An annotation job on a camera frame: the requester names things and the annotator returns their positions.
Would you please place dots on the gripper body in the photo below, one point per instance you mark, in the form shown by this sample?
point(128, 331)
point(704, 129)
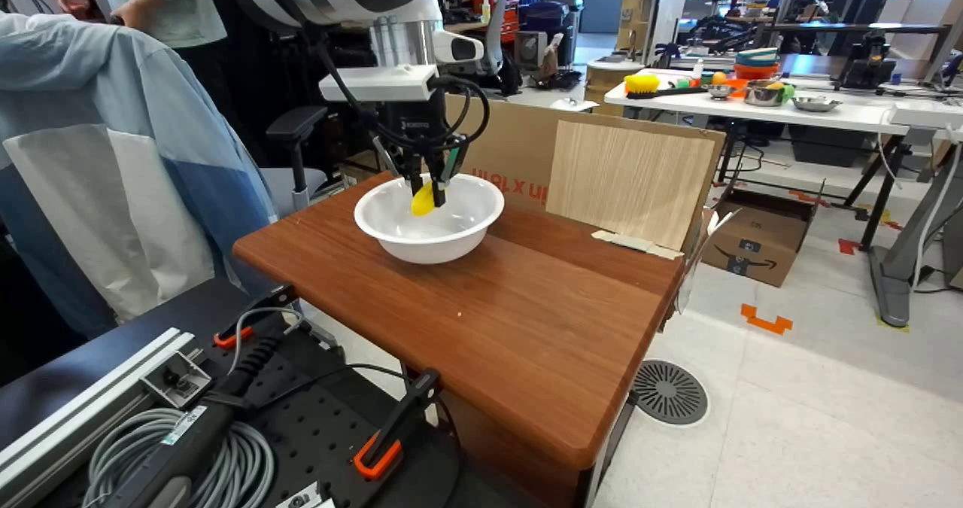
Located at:
point(412, 126)

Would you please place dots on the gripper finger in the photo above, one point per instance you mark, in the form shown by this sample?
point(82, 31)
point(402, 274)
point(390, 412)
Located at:
point(414, 175)
point(445, 169)

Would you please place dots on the white bowl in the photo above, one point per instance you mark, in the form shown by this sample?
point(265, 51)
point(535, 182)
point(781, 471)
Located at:
point(444, 237)

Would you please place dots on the small metal bowl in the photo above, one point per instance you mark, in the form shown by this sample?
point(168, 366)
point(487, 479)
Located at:
point(720, 91)

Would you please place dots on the shallow metal bowl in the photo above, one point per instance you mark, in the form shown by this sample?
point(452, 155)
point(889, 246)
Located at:
point(816, 104)

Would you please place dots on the large cardboard box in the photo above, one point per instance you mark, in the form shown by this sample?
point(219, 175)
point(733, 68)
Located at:
point(511, 147)

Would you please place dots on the office chair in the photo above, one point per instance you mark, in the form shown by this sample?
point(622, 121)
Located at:
point(297, 128)

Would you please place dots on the light wooden board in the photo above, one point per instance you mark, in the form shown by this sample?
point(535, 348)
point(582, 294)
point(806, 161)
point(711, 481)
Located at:
point(628, 180)

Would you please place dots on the strip of beige tape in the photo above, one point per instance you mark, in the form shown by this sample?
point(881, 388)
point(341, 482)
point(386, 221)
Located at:
point(636, 243)

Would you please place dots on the yellow brush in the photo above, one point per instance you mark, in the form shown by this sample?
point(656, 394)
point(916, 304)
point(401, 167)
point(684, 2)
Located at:
point(642, 83)

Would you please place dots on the black and orange clamp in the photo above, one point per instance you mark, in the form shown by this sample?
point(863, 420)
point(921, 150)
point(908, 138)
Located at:
point(391, 433)
point(248, 326)

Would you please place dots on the person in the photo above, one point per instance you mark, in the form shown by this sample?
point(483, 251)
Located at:
point(83, 162)
point(165, 4)

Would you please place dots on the round floor drain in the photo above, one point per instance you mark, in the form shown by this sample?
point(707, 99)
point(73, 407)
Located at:
point(669, 392)

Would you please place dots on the small cardboard box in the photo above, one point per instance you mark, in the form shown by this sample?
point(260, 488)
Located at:
point(756, 241)

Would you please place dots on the metal pot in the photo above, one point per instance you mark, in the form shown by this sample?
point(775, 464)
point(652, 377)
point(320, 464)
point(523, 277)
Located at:
point(764, 95)

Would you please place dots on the stack of coloured bowls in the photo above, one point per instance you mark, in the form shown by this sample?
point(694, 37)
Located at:
point(757, 65)

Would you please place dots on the white table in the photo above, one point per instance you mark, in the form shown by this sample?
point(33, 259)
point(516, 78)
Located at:
point(827, 115)

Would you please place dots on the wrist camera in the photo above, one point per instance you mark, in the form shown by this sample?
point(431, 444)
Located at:
point(376, 83)

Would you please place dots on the aluminium rail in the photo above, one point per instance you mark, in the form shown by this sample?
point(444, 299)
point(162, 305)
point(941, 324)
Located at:
point(83, 395)

